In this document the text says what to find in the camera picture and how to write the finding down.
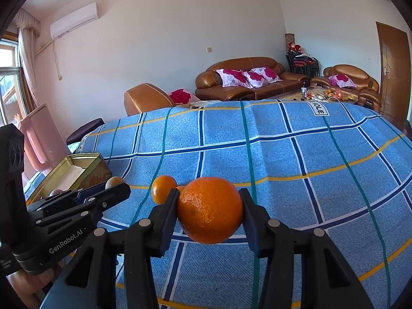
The brown leather sofa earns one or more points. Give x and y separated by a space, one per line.
283 82

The white red floral pillow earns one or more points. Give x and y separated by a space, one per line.
233 78
262 75
341 80

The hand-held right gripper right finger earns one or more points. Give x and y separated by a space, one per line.
254 231

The white air conditioner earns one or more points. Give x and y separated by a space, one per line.
74 20

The tall patterned vase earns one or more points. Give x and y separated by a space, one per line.
289 40

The pink round fruit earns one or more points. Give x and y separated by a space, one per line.
56 193

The green-brown kiwi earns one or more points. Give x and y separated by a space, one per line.
114 182

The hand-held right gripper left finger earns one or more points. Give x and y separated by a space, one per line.
167 219

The beige curtain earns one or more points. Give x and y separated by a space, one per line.
27 58

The brown leather armchair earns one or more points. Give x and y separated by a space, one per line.
144 98
350 70

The gold rectangular tin box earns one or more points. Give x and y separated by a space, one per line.
93 175

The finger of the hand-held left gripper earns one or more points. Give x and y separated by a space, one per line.
112 198
87 193

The cluttered coffee table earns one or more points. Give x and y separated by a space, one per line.
318 96

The dark purple cushioned seat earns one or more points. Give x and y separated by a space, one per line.
85 130

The large orange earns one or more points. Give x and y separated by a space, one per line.
209 210

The stack of black chairs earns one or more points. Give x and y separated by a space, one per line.
302 67

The window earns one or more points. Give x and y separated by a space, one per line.
8 83

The red cloth pile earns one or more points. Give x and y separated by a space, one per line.
297 50

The small orange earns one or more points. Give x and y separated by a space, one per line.
162 188
180 189

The brown wooden door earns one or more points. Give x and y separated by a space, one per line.
392 74

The person's left hand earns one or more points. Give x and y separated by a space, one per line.
29 285

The blue checked blanket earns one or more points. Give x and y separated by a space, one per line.
289 167

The white air conditioner pipe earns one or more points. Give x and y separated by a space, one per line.
57 61

